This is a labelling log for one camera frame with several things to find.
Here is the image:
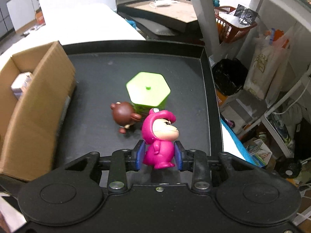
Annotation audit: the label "colourful printed box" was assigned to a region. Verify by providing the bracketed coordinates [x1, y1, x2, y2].
[245, 138, 273, 168]

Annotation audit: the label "orange cardboard box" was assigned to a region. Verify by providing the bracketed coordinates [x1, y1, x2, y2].
[35, 10, 46, 26]

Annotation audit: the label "black framed brown board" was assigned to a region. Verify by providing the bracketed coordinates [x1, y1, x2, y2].
[116, 0, 202, 39]

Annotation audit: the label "brown bear figurine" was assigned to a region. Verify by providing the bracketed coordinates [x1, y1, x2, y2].
[110, 101, 141, 134]

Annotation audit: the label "pink figurine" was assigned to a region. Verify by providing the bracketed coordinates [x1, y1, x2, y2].
[142, 107, 181, 170]

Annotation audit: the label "brown cardboard box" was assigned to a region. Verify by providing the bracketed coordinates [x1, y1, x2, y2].
[0, 41, 78, 182]

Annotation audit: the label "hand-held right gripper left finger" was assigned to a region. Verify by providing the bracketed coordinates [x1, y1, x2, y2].
[64, 139, 146, 191]

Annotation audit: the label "green hexagonal box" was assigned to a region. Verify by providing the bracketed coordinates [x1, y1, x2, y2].
[126, 71, 171, 114]

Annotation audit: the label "red-brown plastic basket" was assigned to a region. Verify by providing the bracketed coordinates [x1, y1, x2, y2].
[214, 5, 257, 43]

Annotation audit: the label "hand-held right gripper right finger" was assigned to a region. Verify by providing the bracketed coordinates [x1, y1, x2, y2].
[174, 141, 268, 191]

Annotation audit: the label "white cabinet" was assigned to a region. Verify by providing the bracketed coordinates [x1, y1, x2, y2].
[6, 0, 40, 32]

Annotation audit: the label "black tray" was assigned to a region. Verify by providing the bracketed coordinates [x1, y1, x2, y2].
[50, 40, 223, 190]

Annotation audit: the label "crumpled white paper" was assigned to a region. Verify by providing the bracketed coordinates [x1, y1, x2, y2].
[149, 0, 180, 8]

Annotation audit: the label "small lilac white box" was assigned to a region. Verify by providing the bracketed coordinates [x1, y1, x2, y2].
[10, 71, 34, 100]

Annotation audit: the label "black plastic bag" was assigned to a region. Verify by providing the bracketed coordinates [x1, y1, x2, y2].
[212, 58, 249, 96]

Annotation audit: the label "white wire rack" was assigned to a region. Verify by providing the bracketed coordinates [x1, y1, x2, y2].
[264, 70, 311, 158]

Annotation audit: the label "black crumpled wrapper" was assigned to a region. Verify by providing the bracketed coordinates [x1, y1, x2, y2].
[234, 4, 258, 26]

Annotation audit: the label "white tote bag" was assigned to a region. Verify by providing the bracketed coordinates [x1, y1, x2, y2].
[243, 28, 292, 100]

